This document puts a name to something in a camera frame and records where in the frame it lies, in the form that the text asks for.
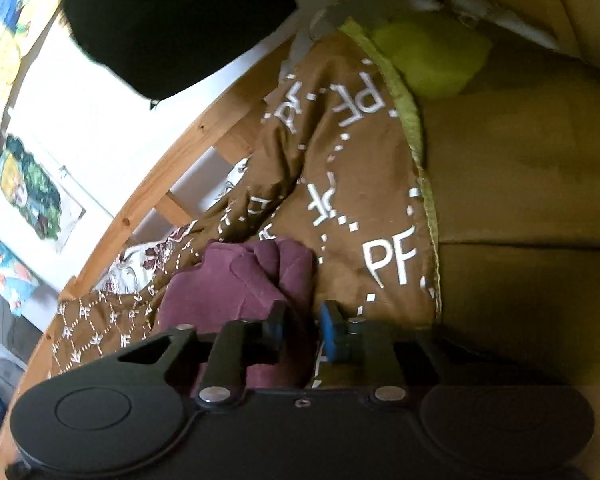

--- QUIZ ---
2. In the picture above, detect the grey strap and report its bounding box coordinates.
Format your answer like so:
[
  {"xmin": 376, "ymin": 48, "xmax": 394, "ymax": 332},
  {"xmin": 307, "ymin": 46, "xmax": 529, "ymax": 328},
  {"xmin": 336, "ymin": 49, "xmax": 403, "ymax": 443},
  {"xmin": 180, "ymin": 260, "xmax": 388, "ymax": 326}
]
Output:
[{"xmin": 309, "ymin": 0, "xmax": 417, "ymax": 39}]

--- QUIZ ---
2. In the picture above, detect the green floral wall poster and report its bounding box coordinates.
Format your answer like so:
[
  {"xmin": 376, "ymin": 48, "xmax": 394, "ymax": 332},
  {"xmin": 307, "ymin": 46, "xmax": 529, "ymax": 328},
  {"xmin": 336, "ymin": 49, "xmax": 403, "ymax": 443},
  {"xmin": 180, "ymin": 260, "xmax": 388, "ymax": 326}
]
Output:
[{"xmin": 0, "ymin": 134, "xmax": 88, "ymax": 255}]

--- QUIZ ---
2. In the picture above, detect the blue yellow wall poster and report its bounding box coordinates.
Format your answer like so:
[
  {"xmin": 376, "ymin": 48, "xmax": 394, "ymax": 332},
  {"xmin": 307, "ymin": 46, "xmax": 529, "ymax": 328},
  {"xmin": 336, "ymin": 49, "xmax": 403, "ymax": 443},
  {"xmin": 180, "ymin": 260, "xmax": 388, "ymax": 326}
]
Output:
[{"xmin": 0, "ymin": 0, "xmax": 67, "ymax": 128}]

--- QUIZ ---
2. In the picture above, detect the brown printed blanket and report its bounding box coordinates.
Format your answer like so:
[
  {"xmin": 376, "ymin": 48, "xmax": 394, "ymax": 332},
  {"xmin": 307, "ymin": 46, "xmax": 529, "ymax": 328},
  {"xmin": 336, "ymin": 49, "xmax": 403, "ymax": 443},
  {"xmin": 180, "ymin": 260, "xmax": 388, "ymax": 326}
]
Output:
[{"xmin": 50, "ymin": 35, "xmax": 442, "ymax": 392}]

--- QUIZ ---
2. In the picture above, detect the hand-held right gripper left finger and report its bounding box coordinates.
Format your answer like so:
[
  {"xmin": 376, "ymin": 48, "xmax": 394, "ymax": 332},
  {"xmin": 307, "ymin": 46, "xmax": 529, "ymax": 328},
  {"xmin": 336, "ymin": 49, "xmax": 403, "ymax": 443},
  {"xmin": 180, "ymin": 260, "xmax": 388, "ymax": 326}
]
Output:
[{"xmin": 112, "ymin": 300, "xmax": 287, "ymax": 405}]

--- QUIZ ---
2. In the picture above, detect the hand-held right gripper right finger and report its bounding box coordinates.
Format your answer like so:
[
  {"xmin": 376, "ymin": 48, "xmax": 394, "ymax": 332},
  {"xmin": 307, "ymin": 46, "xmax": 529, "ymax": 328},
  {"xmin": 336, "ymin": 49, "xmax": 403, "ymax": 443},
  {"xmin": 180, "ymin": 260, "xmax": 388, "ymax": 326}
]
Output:
[{"xmin": 318, "ymin": 301, "xmax": 487, "ymax": 405}]

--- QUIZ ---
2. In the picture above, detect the blue orange wall poster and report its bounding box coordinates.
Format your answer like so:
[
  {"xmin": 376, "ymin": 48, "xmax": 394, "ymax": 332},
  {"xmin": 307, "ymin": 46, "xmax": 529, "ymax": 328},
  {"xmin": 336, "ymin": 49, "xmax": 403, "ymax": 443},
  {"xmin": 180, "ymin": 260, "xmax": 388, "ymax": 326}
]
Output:
[{"xmin": 0, "ymin": 230, "xmax": 42, "ymax": 317}]

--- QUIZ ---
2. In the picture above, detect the maroon garment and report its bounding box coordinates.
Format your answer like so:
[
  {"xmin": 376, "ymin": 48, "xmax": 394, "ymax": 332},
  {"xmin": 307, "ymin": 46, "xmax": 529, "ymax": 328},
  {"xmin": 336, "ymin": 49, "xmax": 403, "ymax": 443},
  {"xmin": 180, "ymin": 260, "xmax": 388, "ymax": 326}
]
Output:
[{"xmin": 157, "ymin": 240, "xmax": 322, "ymax": 401}]

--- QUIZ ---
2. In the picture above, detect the dark cloth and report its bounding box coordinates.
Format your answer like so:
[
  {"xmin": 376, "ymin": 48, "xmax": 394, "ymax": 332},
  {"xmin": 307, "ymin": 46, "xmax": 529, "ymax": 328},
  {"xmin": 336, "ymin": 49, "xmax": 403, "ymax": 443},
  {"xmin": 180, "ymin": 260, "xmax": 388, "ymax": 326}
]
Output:
[{"xmin": 59, "ymin": 0, "xmax": 302, "ymax": 105}]

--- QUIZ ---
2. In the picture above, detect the yellow-green cloth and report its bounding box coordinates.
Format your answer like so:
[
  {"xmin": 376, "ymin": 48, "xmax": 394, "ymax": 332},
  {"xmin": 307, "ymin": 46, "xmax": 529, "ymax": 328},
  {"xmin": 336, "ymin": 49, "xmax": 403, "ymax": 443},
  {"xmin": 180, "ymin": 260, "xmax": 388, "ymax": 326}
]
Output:
[{"xmin": 372, "ymin": 22, "xmax": 496, "ymax": 98}]

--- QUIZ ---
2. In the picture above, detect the white cloth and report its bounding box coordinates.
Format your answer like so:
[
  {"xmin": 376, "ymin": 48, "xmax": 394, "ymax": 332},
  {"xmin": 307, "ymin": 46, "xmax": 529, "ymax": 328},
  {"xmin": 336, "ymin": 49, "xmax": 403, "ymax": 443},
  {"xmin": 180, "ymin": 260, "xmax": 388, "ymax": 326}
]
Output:
[{"xmin": 430, "ymin": 0, "xmax": 564, "ymax": 52}]

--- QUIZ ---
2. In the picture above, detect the tan bed cover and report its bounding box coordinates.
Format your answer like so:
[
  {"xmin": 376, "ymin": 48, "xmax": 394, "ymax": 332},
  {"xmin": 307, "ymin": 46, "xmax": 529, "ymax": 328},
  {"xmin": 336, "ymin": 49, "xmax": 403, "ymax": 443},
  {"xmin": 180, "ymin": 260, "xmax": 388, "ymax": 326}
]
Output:
[{"xmin": 330, "ymin": 0, "xmax": 600, "ymax": 480}]

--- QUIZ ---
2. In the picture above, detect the wooden bed frame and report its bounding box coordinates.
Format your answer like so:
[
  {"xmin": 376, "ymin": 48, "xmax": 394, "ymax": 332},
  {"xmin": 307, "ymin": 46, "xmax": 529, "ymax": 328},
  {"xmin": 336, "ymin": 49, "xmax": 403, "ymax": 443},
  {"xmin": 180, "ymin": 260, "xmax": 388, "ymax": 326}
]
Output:
[{"xmin": 0, "ymin": 25, "xmax": 331, "ymax": 480}]

